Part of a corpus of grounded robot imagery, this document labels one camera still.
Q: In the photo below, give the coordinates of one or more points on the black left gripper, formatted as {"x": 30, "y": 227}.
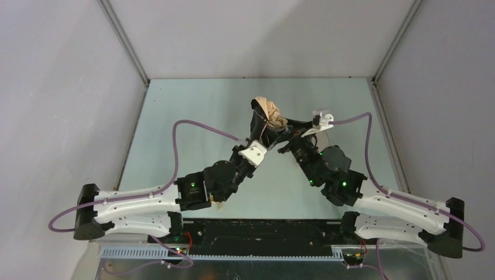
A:
{"x": 262, "y": 136}

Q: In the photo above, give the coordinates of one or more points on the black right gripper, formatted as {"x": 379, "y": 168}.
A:
{"x": 292, "y": 136}

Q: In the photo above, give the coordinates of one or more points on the beige umbrella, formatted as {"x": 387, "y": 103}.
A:
{"x": 267, "y": 125}

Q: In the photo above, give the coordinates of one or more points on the beige umbrella sleeve cover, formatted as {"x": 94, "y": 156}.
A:
{"x": 322, "y": 140}

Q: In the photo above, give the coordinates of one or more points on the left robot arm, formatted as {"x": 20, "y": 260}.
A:
{"x": 158, "y": 211}

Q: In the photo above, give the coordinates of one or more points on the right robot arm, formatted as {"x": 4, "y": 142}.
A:
{"x": 380, "y": 213}

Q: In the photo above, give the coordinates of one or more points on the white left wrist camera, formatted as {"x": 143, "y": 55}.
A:
{"x": 254, "y": 153}

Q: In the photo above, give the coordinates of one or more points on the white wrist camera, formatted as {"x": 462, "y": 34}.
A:
{"x": 254, "y": 153}
{"x": 322, "y": 119}

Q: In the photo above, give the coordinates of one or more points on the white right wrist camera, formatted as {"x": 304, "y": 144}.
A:
{"x": 322, "y": 119}

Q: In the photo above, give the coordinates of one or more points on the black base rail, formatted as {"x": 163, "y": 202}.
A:
{"x": 260, "y": 236}

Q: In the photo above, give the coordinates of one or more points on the aluminium frame rail right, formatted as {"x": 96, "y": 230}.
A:
{"x": 374, "y": 83}

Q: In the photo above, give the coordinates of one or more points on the aluminium frame rail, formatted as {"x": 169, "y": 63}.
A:
{"x": 119, "y": 30}
{"x": 374, "y": 83}

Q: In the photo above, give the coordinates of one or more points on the grey slotted cable duct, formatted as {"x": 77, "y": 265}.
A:
{"x": 158, "y": 253}

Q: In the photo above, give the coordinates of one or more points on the aluminium frame rail left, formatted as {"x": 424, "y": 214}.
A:
{"x": 119, "y": 30}

